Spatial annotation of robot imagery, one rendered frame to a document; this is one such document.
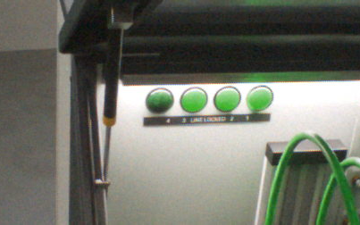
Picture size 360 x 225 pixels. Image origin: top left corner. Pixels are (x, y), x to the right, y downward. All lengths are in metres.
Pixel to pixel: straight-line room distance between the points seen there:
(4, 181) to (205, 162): 2.37
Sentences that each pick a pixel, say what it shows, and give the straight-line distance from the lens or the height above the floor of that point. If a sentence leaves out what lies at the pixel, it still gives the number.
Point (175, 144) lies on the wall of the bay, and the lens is 1.34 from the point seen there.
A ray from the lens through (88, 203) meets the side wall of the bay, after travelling 1.17.
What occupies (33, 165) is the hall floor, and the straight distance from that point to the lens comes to 3.79.
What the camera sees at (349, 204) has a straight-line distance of 1.07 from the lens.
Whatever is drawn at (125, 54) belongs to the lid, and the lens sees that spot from 1.27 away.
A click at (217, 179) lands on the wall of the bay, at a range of 1.41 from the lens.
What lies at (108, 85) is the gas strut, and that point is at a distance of 0.98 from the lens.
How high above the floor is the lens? 1.94
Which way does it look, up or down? 26 degrees down
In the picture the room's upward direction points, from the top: 5 degrees clockwise
